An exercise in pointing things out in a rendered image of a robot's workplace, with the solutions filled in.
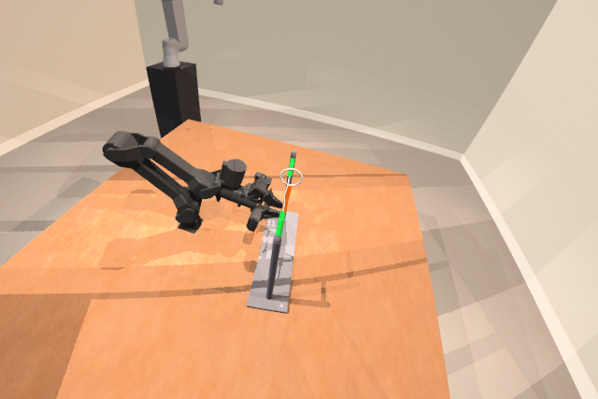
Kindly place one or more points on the orange bar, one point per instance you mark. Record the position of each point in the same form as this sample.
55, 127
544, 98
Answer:
288, 192

